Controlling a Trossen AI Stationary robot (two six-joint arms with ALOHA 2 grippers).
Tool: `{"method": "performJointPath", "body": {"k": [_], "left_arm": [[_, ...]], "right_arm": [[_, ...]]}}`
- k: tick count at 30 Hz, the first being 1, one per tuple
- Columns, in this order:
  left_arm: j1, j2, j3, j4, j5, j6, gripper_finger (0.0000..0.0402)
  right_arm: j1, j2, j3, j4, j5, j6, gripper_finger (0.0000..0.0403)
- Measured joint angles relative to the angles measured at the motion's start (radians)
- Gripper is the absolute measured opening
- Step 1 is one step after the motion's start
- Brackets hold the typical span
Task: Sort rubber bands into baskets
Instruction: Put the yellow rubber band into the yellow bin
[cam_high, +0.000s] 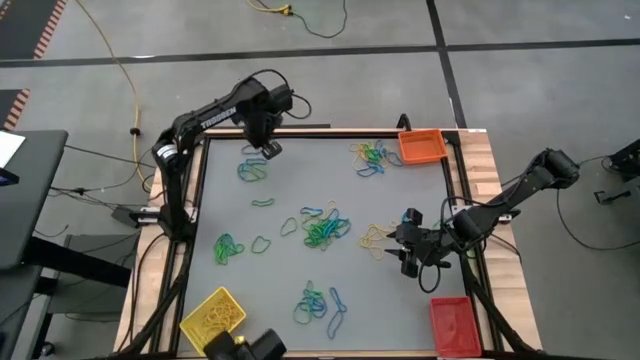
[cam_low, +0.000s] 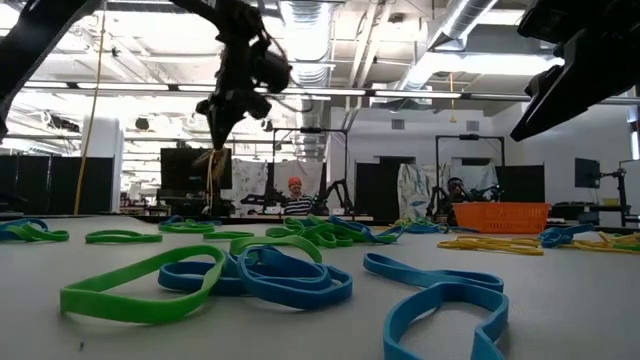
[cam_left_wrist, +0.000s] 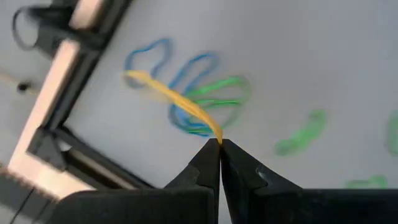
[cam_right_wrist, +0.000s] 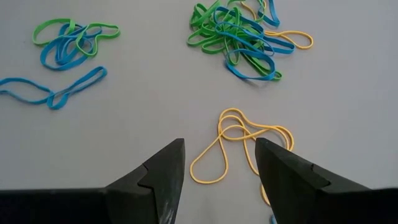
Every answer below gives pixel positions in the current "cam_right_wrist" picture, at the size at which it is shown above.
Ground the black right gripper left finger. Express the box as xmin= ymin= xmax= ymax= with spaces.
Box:
xmin=0 ymin=138 xmax=186 ymax=224

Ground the yellow rubber band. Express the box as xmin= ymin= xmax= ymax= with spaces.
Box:
xmin=264 ymin=30 xmax=314 ymax=50
xmin=189 ymin=123 xmax=249 ymax=185
xmin=241 ymin=0 xmax=267 ymax=20
xmin=217 ymin=107 xmax=295 ymax=153
xmin=242 ymin=124 xmax=295 ymax=207

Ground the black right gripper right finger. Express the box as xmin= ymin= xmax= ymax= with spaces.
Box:
xmin=254 ymin=138 xmax=398 ymax=224

